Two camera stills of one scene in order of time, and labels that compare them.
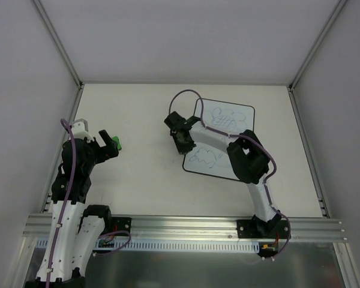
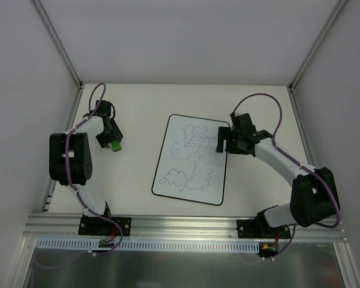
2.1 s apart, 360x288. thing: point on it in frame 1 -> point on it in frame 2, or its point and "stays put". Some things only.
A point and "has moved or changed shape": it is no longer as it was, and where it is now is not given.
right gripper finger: [183, 140] -> [224, 134]
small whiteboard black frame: [228, 119] has moved or changed shape
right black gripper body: [176, 127] -> [228, 139]
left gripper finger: [105, 137] stays put
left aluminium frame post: [79, 84] stays put
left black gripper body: [101, 149] -> [108, 139]
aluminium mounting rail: [37, 227] stays put
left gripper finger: [111, 150] -> [116, 132]
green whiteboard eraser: [116, 139] stays put
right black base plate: [257, 229] stays put
